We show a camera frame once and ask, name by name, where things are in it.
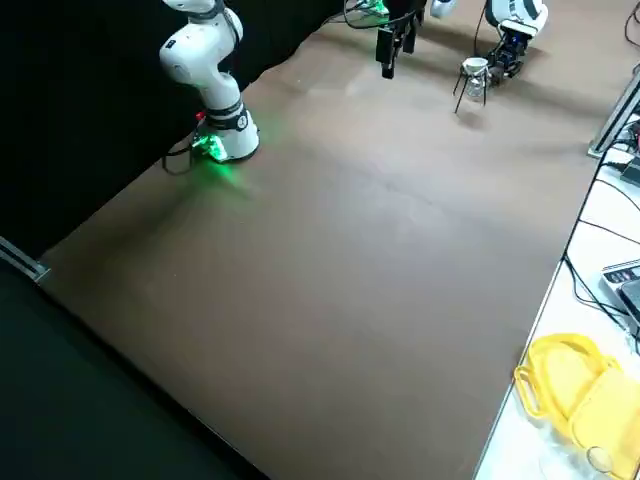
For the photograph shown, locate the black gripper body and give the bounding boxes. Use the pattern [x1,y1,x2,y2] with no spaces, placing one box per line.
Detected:
[494,32,531,64]
[387,0,426,31]

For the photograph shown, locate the black metal tripod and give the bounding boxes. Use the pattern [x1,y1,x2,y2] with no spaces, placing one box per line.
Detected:
[452,67,494,114]

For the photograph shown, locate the grey keypad device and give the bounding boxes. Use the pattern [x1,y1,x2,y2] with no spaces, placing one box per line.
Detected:
[599,259,640,337]

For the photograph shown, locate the yellow plastic basket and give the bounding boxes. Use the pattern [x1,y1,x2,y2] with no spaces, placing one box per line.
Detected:
[514,333,640,480]

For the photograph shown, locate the silver aluminium profile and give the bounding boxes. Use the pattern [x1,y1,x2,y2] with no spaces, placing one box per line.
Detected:
[0,234,52,284]

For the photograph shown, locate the black base cables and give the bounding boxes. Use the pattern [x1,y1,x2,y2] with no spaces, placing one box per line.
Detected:
[163,139,201,177]
[343,0,391,29]

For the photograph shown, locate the silver metal post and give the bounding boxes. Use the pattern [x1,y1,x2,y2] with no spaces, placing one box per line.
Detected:
[587,69,640,159]

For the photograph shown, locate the black cable tangle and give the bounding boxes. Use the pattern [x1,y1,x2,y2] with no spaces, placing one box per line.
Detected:
[563,144,640,322]

